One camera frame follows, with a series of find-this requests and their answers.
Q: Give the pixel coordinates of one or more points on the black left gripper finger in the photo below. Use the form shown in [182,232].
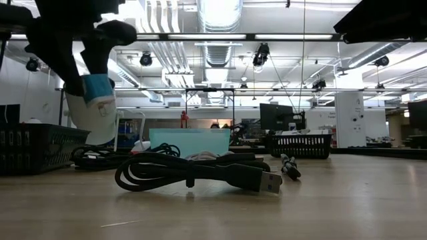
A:
[56,60]
[95,56]

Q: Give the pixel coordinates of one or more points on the teal and white packet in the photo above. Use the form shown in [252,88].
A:
[97,88]

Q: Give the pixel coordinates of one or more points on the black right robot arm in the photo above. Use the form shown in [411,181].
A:
[387,20]

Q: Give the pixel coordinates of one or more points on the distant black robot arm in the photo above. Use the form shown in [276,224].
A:
[238,133]

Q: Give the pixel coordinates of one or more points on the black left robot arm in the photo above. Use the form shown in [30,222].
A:
[15,18]

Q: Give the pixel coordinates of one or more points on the teal translucent plastic bin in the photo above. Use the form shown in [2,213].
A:
[200,141]

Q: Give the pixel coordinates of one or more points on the black ceiling spotlight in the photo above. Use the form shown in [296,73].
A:
[382,61]
[32,64]
[145,60]
[319,84]

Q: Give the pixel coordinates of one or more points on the black vertical pole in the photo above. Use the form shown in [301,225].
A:
[61,106]

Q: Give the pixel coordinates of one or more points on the white dome object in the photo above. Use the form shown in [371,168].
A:
[33,121]

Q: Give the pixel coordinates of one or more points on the black flat screen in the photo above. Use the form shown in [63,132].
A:
[10,114]

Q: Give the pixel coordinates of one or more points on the white cylindrical lamp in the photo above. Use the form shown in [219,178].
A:
[96,130]

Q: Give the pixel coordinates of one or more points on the large black slotted basket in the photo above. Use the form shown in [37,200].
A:
[36,150]

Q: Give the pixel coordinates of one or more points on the white gadget with loop stand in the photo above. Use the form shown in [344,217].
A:
[141,145]

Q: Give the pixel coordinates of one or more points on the red distant object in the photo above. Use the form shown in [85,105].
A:
[184,118]

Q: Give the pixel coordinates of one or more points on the person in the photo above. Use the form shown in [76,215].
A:
[215,126]

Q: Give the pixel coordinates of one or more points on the black computer monitor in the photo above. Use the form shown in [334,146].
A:
[275,116]

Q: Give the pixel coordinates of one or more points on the small black slotted basket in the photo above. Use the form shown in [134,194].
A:
[300,146]

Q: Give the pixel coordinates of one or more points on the white pillar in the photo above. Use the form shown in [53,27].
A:
[350,120]

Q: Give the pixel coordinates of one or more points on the dark monitor at room edge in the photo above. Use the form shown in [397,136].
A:
[418,115]

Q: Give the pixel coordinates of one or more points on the silver ceiling air duct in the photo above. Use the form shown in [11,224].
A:
[218,20]

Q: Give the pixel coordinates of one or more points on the black overhead frame bar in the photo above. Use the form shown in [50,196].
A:
[233,37]

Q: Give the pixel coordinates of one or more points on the black overhead camera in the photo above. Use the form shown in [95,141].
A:
[261,55]

